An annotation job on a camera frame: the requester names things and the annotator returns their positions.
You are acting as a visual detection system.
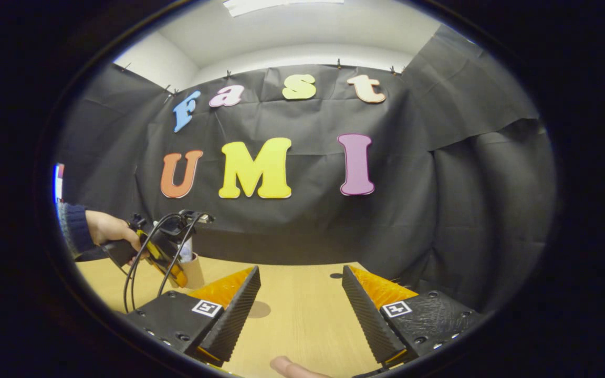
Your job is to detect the wooden desktop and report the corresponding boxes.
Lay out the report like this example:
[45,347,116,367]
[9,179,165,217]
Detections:
[77,256,424,378]

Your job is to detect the lit monitor screen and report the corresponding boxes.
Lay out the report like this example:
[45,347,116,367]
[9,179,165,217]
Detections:
[53,163,66,203]

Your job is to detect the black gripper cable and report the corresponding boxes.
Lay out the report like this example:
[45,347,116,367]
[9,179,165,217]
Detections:
[123,213,177,314]
[157,213,201,299]

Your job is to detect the ceiling light panel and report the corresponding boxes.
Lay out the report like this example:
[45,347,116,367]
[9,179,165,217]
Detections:
[223,0,345,17]

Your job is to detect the brown round coaster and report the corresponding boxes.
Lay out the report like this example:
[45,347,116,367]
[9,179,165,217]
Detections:
[247,301,272,320]

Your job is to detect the black backdrop cloth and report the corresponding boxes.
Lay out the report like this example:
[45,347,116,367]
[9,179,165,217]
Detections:
[56,24,556,313]

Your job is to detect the beige cup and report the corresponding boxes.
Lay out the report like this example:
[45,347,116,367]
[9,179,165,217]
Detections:
[174,252,205,290]

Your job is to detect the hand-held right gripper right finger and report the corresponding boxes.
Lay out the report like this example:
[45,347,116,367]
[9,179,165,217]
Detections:
[341,265,485,369]

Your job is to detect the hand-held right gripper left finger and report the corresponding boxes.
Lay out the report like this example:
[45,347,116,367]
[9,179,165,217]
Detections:
[123,265,261,368]

